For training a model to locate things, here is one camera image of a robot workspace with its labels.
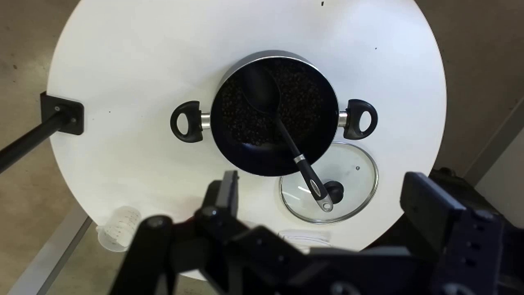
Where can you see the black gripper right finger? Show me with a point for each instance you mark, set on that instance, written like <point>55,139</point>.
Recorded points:
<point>469,239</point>

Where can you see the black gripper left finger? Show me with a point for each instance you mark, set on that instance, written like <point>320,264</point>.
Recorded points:
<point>218,239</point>

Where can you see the black ladle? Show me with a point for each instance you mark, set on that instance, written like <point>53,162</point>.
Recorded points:
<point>308,172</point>

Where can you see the glass lid with black knob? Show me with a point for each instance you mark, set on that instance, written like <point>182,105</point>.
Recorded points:
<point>354,180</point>

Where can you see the black cooking pot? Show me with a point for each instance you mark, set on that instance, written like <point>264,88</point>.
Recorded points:
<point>272,116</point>

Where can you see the clear plastic measuring cup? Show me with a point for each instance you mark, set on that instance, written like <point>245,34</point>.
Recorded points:
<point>117,231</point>

